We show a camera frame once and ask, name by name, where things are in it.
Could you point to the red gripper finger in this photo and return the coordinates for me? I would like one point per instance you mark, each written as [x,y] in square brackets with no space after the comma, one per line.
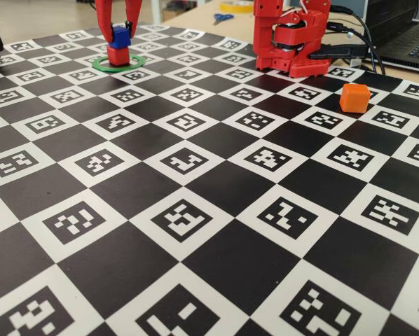
[106,21]
[134,14]

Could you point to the blue cube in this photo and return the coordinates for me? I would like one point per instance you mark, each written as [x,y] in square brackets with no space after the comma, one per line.
[121,36]

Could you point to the red cube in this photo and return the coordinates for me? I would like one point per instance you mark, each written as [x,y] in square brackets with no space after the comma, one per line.
[118,56]

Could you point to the orange cube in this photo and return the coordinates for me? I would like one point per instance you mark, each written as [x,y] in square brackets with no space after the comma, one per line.
[353,99]

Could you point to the red robot arm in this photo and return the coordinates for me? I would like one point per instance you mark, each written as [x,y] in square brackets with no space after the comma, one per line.
[265,35]

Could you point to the blue scissors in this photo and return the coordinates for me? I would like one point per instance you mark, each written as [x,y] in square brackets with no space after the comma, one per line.
[223,16]

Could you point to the yellow tape roll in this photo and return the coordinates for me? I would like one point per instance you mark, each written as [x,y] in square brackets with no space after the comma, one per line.
[234,10]

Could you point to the black white marker mat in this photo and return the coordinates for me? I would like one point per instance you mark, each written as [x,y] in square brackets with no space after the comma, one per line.
[230,245]

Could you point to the black laptop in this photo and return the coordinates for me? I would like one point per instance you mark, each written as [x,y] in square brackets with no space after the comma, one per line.
[398,28]

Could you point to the white post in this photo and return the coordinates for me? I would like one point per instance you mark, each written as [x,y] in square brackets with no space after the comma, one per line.
[156,10]

